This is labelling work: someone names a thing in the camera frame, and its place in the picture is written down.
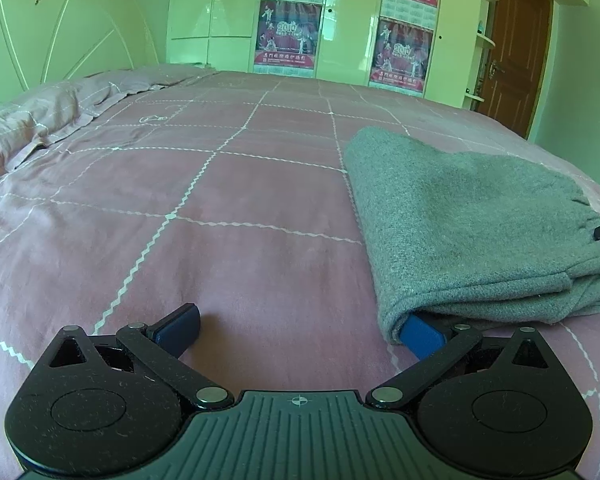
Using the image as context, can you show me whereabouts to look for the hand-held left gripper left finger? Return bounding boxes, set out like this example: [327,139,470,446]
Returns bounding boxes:
[47,303,236,411]

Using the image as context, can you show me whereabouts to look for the white bed headboard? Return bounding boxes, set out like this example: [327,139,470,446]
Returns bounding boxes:
[0,0,161,111]

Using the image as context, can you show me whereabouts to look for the grey pants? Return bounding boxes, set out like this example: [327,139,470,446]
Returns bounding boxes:
[343,126,600,346]

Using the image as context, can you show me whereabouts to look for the white glossy wardrobe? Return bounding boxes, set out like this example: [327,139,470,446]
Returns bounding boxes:
[166,0,591,111]

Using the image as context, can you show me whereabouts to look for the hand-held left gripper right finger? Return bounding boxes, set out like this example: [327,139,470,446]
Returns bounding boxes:
[366,311,553,411]

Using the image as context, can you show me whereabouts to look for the brown wooden door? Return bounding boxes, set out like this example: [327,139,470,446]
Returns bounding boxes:
[475,0,553,139]

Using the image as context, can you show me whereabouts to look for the pink checked bedsheet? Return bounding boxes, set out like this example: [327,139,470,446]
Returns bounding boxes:
[0,67,600,480]

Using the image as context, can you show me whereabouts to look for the white corner shelf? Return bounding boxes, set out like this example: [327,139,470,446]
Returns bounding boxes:
[470,0,503,111]

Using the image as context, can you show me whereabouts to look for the pink checked pillow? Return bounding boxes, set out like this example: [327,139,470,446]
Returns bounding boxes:
[0,71,216,183]

